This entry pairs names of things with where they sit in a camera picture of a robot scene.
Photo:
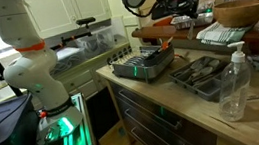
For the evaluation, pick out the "brown wooden table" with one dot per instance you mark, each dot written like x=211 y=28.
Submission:
x=164 y=32

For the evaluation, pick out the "wooden bowl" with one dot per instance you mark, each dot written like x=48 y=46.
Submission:
x=242 y=12

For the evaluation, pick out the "silver butter knife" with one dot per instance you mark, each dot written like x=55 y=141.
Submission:
x=190 y=30

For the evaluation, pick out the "clear storage bin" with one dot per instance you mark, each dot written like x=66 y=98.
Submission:
x=92 y=42

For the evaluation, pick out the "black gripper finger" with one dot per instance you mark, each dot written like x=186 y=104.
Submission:
x=188 y=15
x=196 y=11

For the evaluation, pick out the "silver spoon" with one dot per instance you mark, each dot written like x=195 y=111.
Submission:
x=214 y=63
x=205 y=71

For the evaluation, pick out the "clear glass jar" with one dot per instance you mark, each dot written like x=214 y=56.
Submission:
x=233 y=85

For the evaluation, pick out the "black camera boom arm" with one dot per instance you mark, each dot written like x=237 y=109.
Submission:
x=85 y=21

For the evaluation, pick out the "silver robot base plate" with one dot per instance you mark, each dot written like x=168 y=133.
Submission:
x=59 y=125

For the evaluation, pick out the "grey cutlery tray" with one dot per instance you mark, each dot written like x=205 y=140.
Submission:
x=202 y=86

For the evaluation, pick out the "striped dish towel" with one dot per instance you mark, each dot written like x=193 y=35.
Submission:
x=222 y=33

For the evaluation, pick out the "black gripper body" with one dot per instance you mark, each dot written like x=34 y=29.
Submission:
x=174 y=2

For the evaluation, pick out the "grey dish rack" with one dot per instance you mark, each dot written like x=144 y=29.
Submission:
x=142 y=65

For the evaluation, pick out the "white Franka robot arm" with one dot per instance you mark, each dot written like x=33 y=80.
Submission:
x=35 y=71

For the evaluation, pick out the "white wall cabinet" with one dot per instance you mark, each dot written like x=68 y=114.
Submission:
x=67 y=6

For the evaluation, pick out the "dark drawer cabinet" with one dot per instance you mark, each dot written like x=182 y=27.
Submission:
x=149 y=120

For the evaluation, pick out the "aluminium foil tray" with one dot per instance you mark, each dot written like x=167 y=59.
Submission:
x=190 y=20

